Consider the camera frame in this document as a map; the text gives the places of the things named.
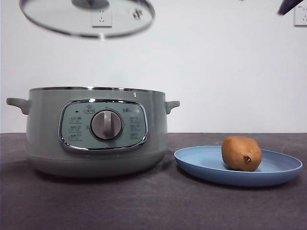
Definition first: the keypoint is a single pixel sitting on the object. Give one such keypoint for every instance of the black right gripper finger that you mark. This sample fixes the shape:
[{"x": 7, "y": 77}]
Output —
[{"x": 287, "y": 5}]

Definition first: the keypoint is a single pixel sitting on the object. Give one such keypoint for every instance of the brown potato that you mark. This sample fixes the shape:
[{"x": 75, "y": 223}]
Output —
[{"x": 239, "y": 153}]

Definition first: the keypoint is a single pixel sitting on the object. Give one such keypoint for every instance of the glass lid with green knob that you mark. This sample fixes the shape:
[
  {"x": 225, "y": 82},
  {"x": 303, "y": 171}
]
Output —
[{"x": 60, "y": 21}]

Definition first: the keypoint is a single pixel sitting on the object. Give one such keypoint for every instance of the blue round plate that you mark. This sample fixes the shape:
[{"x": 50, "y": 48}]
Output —
[{"x": 204, "y": 165}]

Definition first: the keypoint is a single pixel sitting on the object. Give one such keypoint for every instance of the pale green electric steamer pot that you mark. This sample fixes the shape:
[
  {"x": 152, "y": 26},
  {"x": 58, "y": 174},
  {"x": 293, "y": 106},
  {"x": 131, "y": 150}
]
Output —
[{"x": 43, "y": 139}]

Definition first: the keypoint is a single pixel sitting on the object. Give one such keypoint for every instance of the white wall socket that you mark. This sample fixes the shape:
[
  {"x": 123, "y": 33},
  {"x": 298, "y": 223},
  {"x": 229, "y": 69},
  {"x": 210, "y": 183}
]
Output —
[
  {"x": 102, "y": 18},
  {"x": 301, "y": 18}
]

